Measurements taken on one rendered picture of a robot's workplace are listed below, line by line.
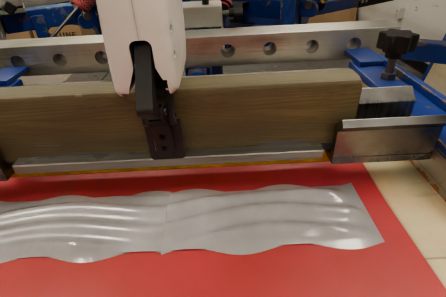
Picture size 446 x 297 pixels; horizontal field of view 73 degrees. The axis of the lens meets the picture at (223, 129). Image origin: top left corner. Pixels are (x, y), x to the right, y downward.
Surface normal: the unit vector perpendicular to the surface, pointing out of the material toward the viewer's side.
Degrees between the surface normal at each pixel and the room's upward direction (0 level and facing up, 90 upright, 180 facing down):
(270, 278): 0
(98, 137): 90
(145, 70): 53
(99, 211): 34
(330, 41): 90
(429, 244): 0
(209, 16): 90
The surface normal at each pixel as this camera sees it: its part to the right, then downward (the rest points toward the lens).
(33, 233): 0.02, -0.47
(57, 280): -0.04, -0.85
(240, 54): 0.03, 0.53
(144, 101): -0.01, -0.08
